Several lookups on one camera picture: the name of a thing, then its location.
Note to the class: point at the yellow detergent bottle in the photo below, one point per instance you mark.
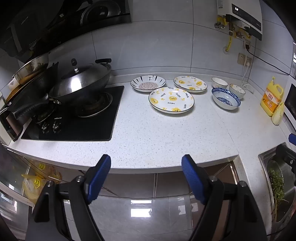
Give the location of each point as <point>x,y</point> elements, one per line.
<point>270,99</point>

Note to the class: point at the steel wok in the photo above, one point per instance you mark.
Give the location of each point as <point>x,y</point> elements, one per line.
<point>78,90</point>

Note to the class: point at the steel wok lid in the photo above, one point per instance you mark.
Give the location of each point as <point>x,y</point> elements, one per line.
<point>85,70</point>

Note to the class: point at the pale green bowl brown rim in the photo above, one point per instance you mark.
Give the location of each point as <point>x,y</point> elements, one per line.
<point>237,90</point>

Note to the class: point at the white bowl with brown rim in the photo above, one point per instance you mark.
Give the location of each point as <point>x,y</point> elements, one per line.
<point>219,82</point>

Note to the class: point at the steel sink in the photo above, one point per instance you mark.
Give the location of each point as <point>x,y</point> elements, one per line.
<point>263,160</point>

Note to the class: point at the wall outlet with black plug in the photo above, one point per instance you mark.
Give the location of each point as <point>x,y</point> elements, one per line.
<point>247,44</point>

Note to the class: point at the yellow plastic bag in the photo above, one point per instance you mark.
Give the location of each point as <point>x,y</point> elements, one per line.
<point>34,183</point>

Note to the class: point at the white gas water heater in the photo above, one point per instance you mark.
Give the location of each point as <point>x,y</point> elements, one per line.
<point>245,14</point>

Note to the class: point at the steel basin with greens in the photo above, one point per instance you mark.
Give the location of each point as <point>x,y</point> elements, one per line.
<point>285,183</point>

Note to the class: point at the white microwave oven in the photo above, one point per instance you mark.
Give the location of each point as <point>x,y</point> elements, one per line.
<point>291,97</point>

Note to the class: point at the black range hood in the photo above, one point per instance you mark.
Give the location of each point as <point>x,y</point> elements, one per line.
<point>34,23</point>

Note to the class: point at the window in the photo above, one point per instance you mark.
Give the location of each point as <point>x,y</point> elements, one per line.
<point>294,60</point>

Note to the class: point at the brown cabinet door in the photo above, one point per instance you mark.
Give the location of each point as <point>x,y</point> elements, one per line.
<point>129,184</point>
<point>171,184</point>

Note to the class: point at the napa cabbage piece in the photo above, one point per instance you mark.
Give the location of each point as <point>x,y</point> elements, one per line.
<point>277,115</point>

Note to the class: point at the stove knob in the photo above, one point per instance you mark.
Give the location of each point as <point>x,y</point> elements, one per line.
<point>45,126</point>
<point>56,125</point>

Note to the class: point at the blue white floral bowl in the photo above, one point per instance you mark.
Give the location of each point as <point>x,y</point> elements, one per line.
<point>225,100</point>

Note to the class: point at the black glass gas cooktop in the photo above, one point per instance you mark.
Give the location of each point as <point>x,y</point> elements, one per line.
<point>92,127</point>

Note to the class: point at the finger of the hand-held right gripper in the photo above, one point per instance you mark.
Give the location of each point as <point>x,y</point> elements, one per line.
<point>285,154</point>
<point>292,138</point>

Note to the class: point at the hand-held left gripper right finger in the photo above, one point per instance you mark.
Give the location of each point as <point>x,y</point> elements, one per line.
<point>192,178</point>

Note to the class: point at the wall outlet with white plug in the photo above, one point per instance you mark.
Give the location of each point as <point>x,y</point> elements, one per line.
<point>242,58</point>

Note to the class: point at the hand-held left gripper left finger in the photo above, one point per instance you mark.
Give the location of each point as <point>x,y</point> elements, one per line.
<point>99,178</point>

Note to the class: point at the black frying pan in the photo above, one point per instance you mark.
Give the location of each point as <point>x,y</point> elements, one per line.
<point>32,92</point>

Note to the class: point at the white plate with black strokes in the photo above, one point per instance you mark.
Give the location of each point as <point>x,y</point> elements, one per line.
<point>148,85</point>

